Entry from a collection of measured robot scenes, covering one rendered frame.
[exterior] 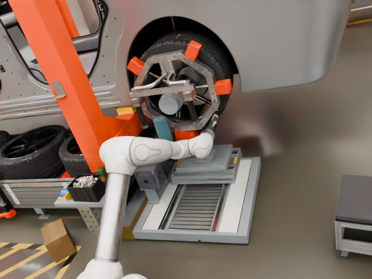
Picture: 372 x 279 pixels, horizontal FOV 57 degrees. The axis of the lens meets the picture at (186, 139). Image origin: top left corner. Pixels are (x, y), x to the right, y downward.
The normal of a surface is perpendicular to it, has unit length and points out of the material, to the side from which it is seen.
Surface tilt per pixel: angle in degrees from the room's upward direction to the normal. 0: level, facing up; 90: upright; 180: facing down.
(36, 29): 90
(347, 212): 0
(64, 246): 90
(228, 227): 0
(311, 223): 0
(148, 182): 90
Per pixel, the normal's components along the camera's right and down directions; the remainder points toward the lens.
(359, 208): -0.26, -0.84
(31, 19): -0.28, 0.54
